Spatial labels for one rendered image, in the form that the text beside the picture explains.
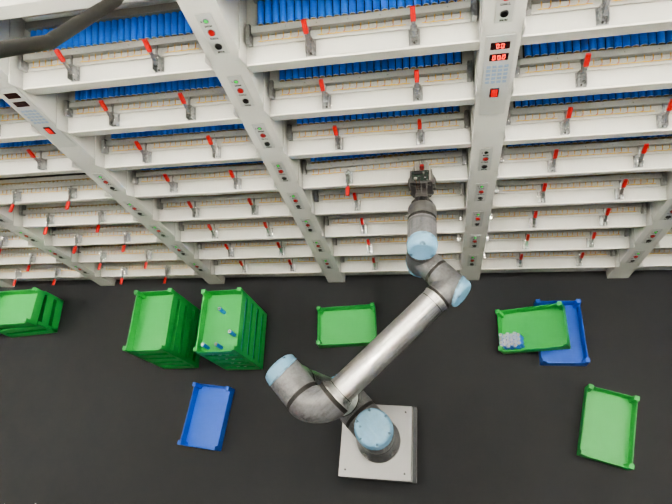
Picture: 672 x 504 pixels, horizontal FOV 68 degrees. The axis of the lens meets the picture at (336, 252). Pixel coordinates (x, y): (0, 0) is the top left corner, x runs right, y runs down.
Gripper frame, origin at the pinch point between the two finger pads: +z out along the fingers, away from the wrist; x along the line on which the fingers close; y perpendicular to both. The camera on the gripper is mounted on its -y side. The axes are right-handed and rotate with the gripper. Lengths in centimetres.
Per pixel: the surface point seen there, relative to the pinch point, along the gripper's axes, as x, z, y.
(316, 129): 33.7, 2.7, 17.4
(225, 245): 97, 9, -58
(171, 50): 66, -2, 55
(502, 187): -29.4, 9.1, -24.9
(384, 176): 13.7, 2.2, -7.1
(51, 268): 217, 14, -84
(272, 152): 49, -3, 14
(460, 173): -13.1, 1.9, -7.5
